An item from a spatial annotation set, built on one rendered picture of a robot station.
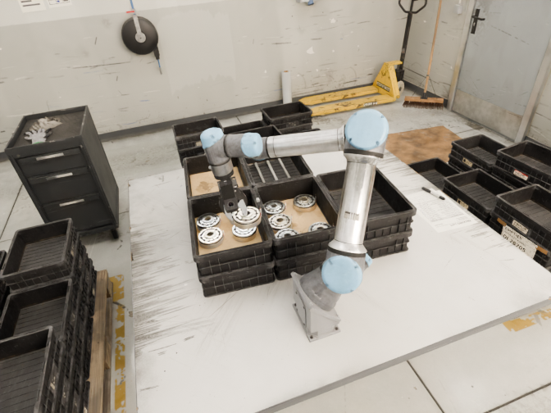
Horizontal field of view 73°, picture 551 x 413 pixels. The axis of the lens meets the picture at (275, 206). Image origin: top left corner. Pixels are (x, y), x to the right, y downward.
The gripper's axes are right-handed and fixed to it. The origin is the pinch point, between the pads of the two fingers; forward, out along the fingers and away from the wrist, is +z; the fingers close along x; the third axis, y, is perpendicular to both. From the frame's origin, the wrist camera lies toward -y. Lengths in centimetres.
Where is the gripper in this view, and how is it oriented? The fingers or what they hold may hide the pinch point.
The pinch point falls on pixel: (238, 218)
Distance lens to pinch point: 139.6
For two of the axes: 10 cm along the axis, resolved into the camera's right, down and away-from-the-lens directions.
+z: 1.9, 7.8, 6.0
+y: -2.5, -5.6, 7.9
